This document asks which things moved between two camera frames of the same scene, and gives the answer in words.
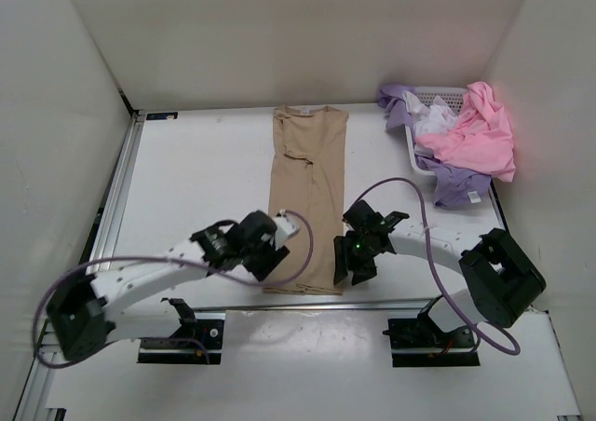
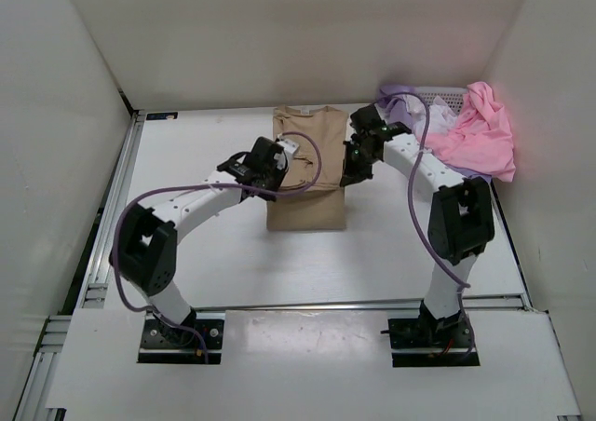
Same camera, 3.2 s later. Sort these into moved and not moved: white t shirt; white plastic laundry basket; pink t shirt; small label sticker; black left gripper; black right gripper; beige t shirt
Moved: black right gripper; beige t shirt; black left gripper
Not moved: small label sticker; white t shirt; pink t shirt; white plastic laundry basket
